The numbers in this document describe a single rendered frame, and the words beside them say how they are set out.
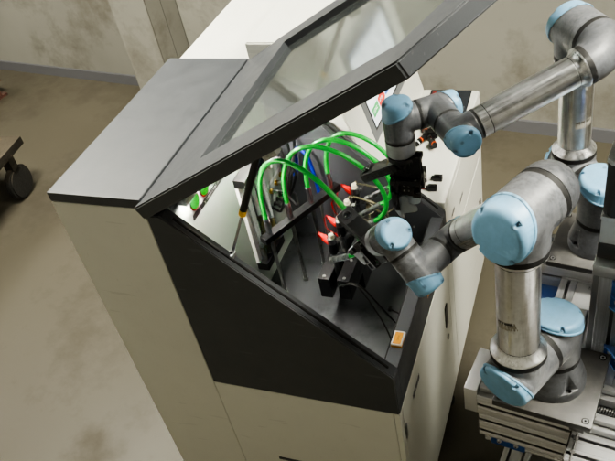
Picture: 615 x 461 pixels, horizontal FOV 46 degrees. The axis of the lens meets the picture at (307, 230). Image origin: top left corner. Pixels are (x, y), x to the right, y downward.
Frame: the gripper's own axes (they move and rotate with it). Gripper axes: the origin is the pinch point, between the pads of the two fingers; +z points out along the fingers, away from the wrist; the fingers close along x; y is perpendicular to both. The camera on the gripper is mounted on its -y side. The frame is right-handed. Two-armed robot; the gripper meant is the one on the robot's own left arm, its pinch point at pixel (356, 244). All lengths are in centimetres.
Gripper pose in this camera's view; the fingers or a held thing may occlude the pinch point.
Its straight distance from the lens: 194.9
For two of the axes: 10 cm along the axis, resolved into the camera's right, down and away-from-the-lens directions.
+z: -1.5, 1.4, 9.8
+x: 7.4, -6.4, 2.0
